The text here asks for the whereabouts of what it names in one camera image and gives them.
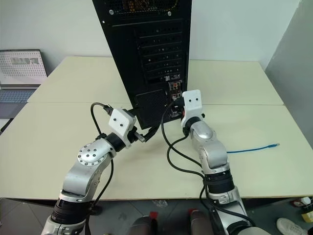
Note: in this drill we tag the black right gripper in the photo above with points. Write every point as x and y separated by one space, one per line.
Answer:
181 107

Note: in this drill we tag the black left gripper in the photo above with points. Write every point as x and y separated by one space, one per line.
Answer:
133 135

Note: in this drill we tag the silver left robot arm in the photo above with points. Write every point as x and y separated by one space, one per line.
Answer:
90 154

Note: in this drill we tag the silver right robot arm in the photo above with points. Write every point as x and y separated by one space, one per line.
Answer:
213 152

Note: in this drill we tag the black computer tower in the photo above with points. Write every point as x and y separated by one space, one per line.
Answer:
156 49

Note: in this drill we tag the grey partition panel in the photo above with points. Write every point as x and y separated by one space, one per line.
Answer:
293 61

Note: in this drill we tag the open grey laptop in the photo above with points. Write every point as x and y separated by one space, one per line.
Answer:
19 73

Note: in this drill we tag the dark bottle white cap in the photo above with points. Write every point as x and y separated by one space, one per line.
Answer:
297 202

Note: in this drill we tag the white sneaker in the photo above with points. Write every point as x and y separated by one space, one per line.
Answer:
291 227

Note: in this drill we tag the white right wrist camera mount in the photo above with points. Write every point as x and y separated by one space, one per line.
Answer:
193 104

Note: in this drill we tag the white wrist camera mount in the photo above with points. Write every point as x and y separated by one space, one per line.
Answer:
193 104
121 120

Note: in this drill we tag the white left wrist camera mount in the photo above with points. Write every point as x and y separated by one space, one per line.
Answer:
121 120

